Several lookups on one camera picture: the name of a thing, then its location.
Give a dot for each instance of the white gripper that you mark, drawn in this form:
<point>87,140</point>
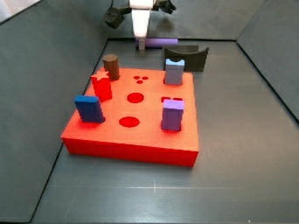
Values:
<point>141,13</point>

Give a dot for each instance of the purple cylinder peg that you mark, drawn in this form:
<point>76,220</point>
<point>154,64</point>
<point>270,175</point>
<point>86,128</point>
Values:
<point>159,42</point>

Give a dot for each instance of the red peg board box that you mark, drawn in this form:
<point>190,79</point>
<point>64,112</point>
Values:
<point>131,134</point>

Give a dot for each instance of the brown hexagonal peg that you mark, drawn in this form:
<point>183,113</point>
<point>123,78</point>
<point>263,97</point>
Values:
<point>111,66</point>

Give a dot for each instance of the light blue notched peg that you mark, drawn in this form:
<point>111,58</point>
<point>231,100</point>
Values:
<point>174,72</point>

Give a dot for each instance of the black curved holder stand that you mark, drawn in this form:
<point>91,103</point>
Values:
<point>190,53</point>

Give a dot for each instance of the red star peg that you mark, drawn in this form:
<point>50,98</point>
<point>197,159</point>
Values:
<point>102,85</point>

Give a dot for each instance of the dark blue rounded peg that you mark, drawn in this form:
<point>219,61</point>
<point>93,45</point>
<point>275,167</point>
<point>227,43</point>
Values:
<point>90,110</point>

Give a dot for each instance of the purple square peg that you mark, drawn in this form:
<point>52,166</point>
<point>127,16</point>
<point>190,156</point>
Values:
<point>173,115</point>

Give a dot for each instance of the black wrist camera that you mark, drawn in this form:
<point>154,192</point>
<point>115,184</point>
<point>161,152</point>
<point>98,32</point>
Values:
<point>115,16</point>

